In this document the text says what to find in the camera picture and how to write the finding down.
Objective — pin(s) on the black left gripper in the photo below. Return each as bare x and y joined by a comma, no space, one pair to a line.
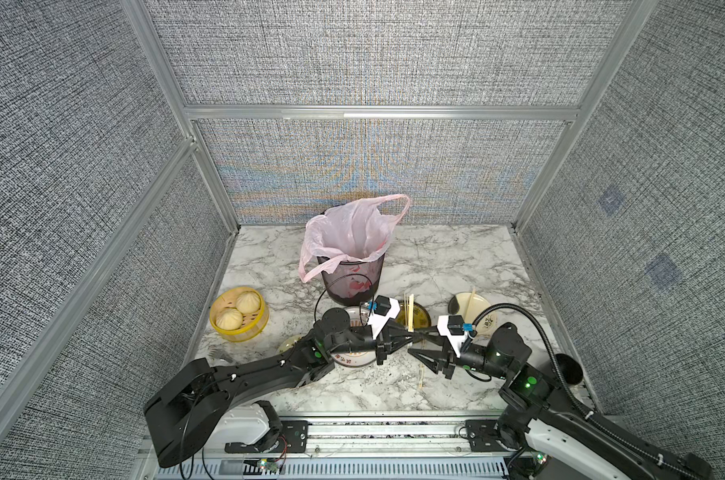
388,339

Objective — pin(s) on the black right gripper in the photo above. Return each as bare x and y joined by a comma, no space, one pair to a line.
446,364

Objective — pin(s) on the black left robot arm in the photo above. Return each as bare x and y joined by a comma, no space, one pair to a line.
183,414

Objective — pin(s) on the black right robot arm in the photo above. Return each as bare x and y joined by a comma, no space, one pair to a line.
543,415

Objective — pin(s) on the yellow dark patterned small plate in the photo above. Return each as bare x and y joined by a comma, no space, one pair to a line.
421,317

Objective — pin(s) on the white plate with orange sunburst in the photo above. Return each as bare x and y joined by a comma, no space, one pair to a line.
355,359

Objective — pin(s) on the cream plate with black patch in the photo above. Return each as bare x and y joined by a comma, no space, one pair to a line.
487,325

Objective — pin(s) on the black mesh trash bin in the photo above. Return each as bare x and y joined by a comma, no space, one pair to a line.
354,283

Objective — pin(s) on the cream small plate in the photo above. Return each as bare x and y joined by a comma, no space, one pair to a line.
289,344

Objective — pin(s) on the pink plastic bin bag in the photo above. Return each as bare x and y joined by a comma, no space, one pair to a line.
359,231

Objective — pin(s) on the black round object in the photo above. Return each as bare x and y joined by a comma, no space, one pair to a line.
571,369

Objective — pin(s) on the white steamed bun upper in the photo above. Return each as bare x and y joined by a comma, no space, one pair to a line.
248,302

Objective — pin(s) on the white steamed bun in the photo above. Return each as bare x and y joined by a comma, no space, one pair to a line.
248,302
229,319

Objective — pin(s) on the yellow bamboo steamer basket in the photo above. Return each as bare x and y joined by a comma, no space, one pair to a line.
253,323

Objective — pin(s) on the white steamed bun lower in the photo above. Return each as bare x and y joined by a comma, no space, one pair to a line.
229,319

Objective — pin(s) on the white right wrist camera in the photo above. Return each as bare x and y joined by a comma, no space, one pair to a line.
456,331

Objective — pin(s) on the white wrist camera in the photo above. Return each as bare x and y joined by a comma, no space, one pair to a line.
382,310
456,331

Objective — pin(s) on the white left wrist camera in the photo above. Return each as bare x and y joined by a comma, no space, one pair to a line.
382,310

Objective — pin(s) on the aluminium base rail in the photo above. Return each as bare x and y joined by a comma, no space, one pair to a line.
364,445

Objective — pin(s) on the aluminium enclosure frame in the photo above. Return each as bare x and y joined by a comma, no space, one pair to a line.
566,155

